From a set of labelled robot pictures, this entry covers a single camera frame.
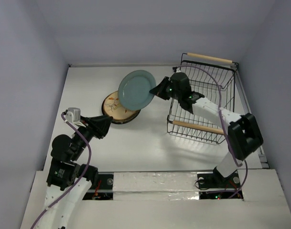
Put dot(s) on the cream plate gold rim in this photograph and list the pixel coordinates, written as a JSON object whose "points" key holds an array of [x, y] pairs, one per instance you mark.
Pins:
{"points": [[113, 107]]}

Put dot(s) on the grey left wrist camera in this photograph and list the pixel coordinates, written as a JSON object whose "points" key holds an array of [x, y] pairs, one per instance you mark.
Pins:
{"points": [[72, 115]]}

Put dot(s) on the dark green reindeer plate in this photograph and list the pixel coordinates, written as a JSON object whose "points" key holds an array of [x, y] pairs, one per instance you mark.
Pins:
{"points": [[119, 122]]}

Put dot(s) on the white foreground board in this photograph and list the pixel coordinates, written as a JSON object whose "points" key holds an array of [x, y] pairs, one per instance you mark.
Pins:
{"points": [[262, 205]]}

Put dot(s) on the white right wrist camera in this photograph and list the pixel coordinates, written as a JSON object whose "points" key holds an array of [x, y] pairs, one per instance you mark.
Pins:
{"points": [[177, 69]]}

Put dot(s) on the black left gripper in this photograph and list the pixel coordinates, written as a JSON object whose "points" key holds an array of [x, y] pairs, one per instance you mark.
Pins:
{"points": [[98, 125]]}

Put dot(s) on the silver foil strip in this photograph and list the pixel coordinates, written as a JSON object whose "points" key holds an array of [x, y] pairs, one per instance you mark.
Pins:
{"points": [[156, 186]]}

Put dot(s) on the black wire dish rack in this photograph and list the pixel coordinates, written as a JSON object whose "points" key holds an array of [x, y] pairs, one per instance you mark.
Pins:
{"points": [[214, 78]]}

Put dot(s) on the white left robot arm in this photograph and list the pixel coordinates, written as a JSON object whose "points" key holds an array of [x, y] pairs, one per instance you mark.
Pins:
{"points": [[67, 181]]}

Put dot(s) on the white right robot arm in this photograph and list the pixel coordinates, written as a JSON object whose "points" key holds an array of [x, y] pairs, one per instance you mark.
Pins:
{"points": [[241, 131]]}

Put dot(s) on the teal green plate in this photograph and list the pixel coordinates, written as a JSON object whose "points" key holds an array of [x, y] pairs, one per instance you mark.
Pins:
{"points": [[134, 90]]}

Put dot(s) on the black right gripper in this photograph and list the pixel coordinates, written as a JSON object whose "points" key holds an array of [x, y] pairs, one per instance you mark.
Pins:
{"points": [[165, 88]]}

